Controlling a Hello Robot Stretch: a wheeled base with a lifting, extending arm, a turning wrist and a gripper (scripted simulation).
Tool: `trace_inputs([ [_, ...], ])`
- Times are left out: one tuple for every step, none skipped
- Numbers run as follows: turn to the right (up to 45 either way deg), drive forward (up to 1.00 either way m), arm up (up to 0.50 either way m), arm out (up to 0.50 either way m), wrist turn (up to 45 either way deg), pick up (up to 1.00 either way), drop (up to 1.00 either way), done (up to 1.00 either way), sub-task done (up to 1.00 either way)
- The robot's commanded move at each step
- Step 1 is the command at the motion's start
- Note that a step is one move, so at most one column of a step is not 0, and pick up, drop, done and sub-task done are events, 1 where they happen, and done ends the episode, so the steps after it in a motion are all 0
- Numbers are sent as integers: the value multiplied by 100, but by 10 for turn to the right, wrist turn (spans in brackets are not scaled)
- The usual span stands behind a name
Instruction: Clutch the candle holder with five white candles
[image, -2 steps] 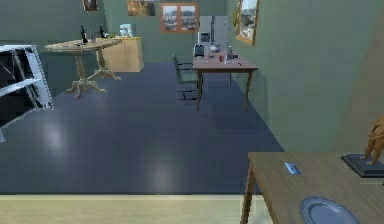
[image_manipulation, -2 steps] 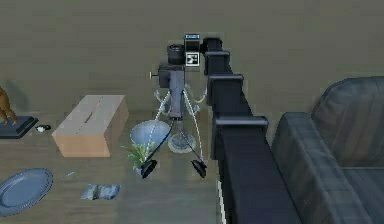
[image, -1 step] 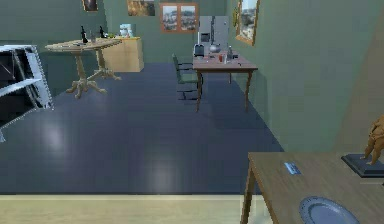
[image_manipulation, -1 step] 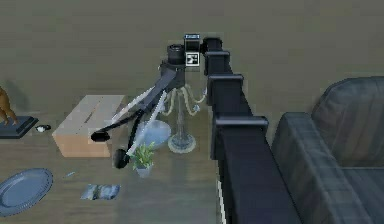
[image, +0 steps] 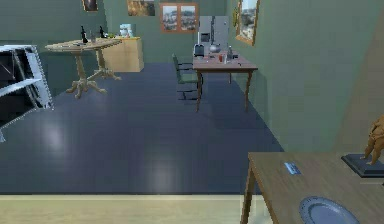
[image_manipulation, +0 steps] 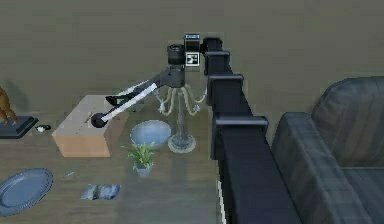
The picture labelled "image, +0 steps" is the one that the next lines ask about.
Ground brown statue on black base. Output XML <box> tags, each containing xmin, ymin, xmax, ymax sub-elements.
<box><xmin>340</xmin><ymin>114</ymin><xmax>384</xmax><ymax>179</ymax></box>

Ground silver fridge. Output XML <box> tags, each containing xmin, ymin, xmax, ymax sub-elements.
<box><xmin>197</xmin><ymin>15</ymin><xmax>230</xmax><ymax>54</ymax></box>

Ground wooden framed window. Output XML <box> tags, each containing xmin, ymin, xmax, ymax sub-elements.
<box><xmin>235</xmin><ymin>0</ymin><xmax>261</xmax><ymax>47</ymax></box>
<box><xmin>159</xmin><ymin>2</ymin><xmax>200</xmax><ymax>34</ymax></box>

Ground green chair with black frame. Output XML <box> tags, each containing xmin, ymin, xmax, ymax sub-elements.
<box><xmin>171</xmin><ymin>53</ymin><xmax>203</xmax><ymax>101</ymax></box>

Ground grey metal shelf unit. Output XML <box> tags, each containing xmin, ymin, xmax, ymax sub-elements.
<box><xmin>0</xmin><ymin>44</ymin><xmax>55</xmax><ymax>143</ymax></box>

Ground light wooden cabinet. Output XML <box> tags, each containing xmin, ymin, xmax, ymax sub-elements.
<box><xmin>101</xmin><ymin>36</ymin><xmax>145</xmax><ymax>73</ymax></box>

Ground light wooden pedestal table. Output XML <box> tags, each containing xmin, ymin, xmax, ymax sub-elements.
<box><xmin>44</xmin><ymin>37</ymin><xmax>123</xmax><ymax>100</ymax></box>

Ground brown wooden dining table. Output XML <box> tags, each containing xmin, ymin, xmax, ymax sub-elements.
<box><xmin>192</xmin><ymin>50</ymin><xmax>259</xmax><ymax>113</ymax></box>

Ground grey blue plate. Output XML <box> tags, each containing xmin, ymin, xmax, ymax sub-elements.
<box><xmin>298</xmin><ymin>195</ymin><xmax>361</xmax><ymax>224</ymax></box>

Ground dark framed picture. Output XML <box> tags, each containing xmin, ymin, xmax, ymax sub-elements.
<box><xmin>81</xmin><ymin>0</ymin><xmax>99</xmax><ymax>13</ymax></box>

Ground brown landscape picture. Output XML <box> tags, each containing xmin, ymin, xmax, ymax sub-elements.
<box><xmin>126</xmin><ymin>0</ymin><xmax>156</xmax><ymax>17</ymax></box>

